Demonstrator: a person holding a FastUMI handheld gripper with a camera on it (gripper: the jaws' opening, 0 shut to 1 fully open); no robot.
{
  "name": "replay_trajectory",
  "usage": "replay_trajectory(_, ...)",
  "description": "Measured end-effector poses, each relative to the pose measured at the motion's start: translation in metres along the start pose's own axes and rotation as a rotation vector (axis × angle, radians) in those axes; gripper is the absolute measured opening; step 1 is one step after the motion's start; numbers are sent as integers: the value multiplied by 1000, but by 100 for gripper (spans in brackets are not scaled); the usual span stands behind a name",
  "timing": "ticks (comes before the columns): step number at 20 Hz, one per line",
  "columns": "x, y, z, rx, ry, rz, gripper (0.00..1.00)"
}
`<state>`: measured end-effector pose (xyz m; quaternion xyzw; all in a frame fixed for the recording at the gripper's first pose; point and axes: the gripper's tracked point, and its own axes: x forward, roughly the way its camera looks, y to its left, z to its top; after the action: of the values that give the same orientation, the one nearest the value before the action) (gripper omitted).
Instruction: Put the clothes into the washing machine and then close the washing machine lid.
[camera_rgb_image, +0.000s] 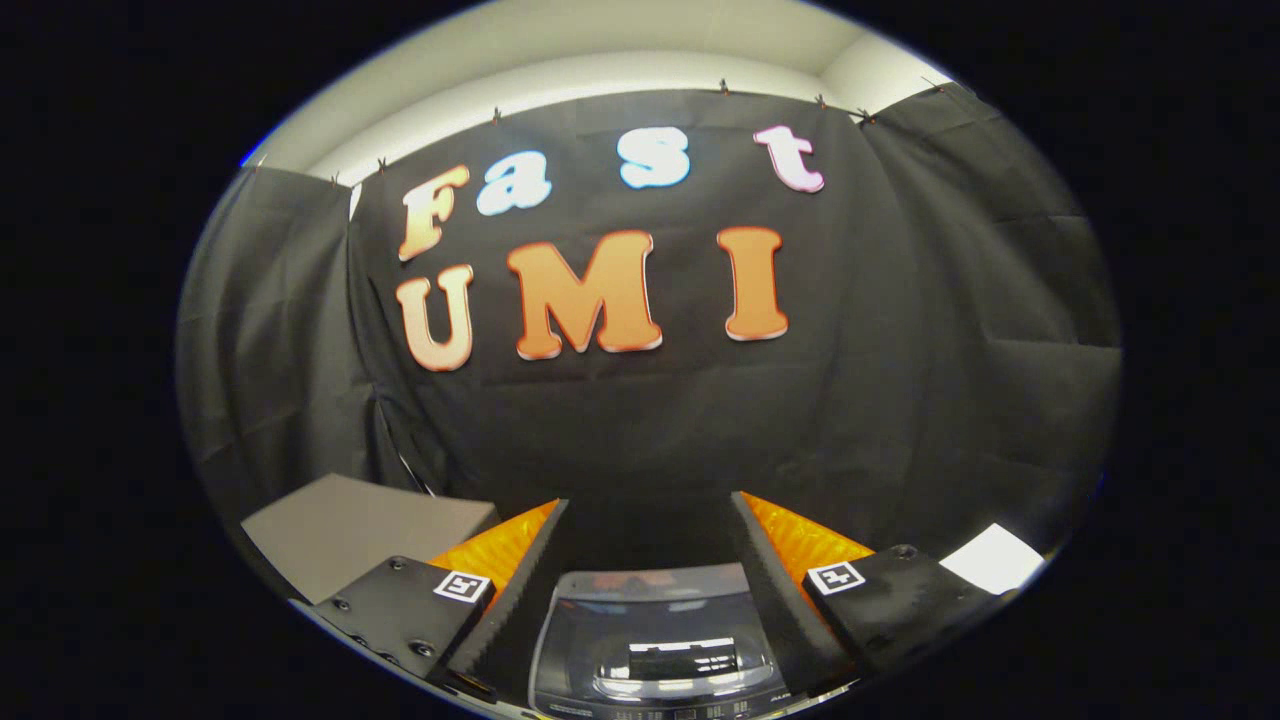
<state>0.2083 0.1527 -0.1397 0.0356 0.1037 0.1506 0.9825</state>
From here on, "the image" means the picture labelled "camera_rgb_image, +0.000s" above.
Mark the grey side table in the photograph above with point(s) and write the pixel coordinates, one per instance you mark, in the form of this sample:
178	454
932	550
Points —
350	530

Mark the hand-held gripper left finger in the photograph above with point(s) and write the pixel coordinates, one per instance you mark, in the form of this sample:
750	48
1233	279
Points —
525	600

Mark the grey washing machine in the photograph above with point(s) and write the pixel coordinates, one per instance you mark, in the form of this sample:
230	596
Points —
560	705

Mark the white side table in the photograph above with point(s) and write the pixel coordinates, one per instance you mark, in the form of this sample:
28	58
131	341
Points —
990	560

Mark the transparent washing machine lid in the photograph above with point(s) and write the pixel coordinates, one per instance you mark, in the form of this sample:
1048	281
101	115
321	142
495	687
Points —
650	610

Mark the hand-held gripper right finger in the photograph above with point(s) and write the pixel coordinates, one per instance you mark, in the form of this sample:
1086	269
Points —
775	590

